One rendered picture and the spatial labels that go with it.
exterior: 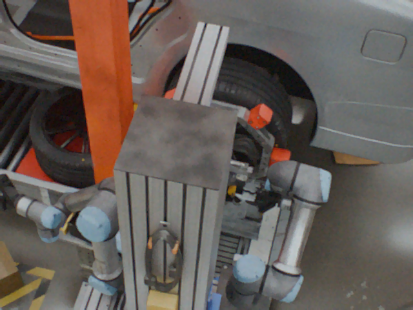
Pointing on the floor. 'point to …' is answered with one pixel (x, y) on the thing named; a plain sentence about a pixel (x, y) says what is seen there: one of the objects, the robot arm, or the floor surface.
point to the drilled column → (85, 260)
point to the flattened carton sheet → (351, 159)
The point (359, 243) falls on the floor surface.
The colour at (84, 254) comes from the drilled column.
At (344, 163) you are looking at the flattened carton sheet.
